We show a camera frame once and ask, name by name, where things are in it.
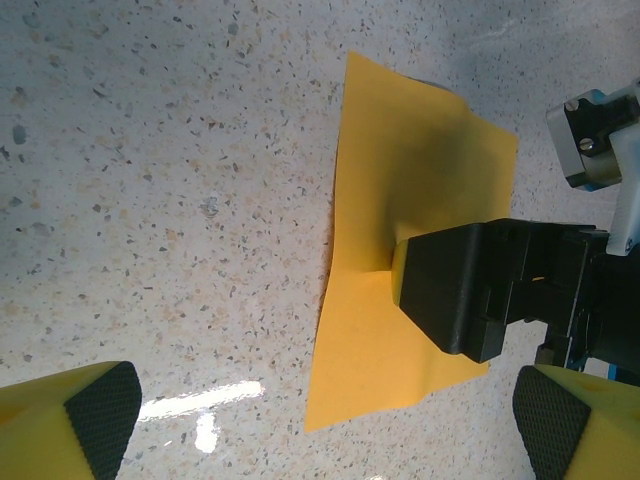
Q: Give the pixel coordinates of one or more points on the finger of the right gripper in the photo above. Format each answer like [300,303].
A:
[450,285]

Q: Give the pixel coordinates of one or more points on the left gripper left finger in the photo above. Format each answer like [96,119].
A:
[60,430]

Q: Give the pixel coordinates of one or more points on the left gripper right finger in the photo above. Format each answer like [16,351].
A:
[585,430]

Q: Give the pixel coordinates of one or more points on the yellow paper sheet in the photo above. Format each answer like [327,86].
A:
[360,350]

